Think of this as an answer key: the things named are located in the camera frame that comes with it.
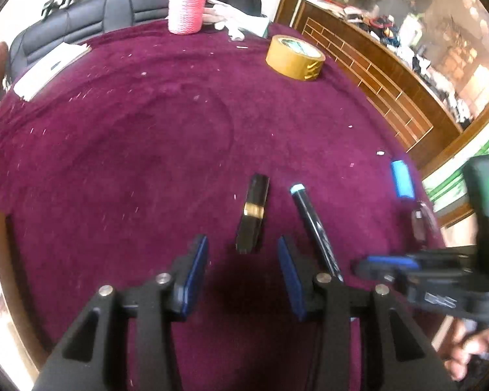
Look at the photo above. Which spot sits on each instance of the person's right hand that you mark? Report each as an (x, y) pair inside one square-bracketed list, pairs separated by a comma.
[(476, 342)]

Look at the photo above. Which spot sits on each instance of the maroon tablecloth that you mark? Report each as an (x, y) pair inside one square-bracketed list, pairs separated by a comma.
[(146, 150)]

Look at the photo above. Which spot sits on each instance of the wooden brick-pattern cabinet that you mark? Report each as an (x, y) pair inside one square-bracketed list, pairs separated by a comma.
[(391, 69)]

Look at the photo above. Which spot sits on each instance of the black leather sofa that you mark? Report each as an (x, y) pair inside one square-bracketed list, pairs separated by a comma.
[(106, 12)]

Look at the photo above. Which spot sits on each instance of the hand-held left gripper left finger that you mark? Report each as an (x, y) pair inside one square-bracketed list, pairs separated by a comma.
[(195, 277)]

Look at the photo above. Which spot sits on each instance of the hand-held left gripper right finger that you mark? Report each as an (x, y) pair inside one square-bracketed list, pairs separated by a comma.
[(291, 281)]

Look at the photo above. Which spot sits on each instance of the blue battery pack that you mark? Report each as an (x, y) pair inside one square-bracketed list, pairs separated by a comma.
[(402, 179)]

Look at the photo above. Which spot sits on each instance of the black gold lipstick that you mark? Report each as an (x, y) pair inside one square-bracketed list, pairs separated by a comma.
[(252, 211)]

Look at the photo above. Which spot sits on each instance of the white notebook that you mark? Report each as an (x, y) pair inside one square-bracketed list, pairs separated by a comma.
[(51, 69)]

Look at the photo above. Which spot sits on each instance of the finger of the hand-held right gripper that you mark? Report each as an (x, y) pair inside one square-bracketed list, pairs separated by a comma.
[(387, 266)]

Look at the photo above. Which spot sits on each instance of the clear frame glasses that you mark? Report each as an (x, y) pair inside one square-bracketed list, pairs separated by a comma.
[(421, 222)]

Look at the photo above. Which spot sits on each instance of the yellow tape roll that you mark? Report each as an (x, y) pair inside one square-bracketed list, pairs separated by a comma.
[(295, 59)]

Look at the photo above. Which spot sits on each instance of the black marker blue cap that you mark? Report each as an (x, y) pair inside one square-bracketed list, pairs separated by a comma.
[(313, 228)]

